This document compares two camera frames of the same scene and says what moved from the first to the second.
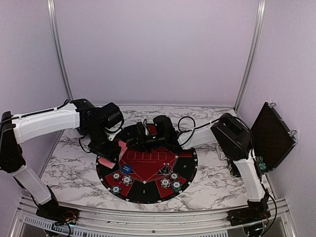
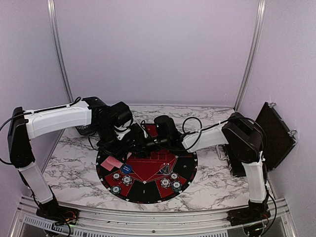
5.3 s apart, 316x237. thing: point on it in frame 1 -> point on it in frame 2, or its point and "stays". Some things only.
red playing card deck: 110,164 -> 129,154
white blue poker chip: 165,183 stays
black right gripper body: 146,144 stays
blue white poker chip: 176,185 stays
